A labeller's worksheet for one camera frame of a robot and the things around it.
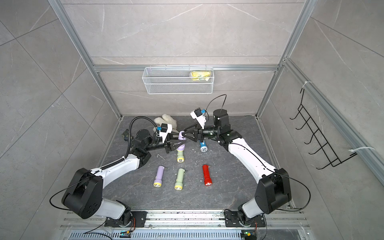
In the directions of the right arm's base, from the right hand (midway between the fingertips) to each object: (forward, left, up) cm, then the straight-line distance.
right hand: (185, 133), depth 71 cm
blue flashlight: (+10, -10, -27) cm, 31 cm away
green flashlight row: (+2, +5, -27) cm, 28 cm away
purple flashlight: (-13, +17, -27) cm, 35 cm away
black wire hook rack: (-17, -60, +2) cm, 62 cm away
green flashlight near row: (-15, +5, -27) cm, 31 cm away
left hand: (-1, 0, -2) cm, 2 cm away
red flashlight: (-13, -11, -28) cm, 33 cm away
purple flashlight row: (-3, +2, +1) cm, 4 cm away
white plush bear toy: (+28, +15, -20) cm, 38 cm away
